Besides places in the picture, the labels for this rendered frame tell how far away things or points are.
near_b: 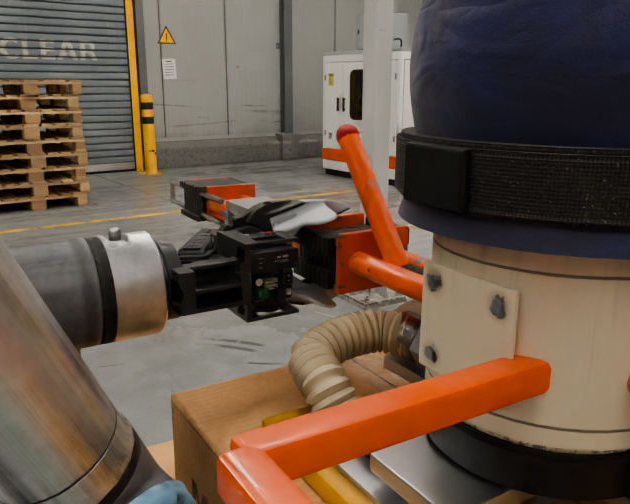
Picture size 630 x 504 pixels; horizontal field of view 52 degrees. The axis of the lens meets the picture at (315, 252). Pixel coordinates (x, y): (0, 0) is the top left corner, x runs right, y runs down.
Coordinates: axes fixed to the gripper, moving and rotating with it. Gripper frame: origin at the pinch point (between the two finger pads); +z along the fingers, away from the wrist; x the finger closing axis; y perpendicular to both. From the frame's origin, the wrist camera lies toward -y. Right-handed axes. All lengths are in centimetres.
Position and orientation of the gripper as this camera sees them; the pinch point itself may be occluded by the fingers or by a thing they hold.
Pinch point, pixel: (336, 246)
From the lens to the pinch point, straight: 68.0
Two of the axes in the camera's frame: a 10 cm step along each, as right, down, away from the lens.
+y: 5.2, 2.1, -8.3
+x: 0.0, -9.7, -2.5
